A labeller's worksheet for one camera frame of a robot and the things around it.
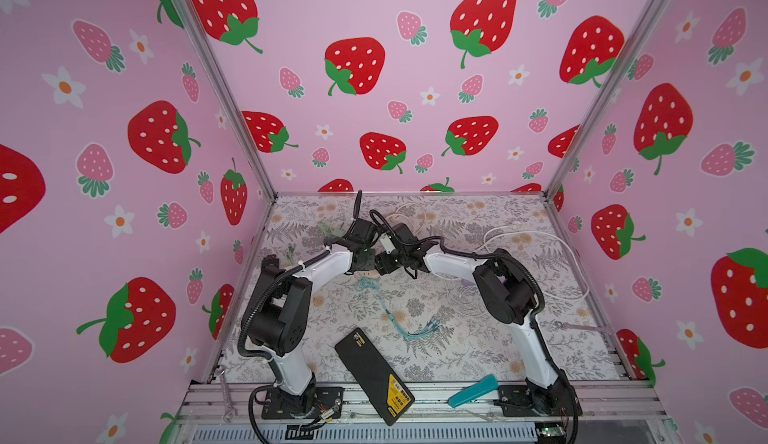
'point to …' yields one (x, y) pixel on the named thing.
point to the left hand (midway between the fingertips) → (365, 259)
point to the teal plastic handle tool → (486, 385)
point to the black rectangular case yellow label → (376, 376)
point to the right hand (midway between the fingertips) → (381, 260)
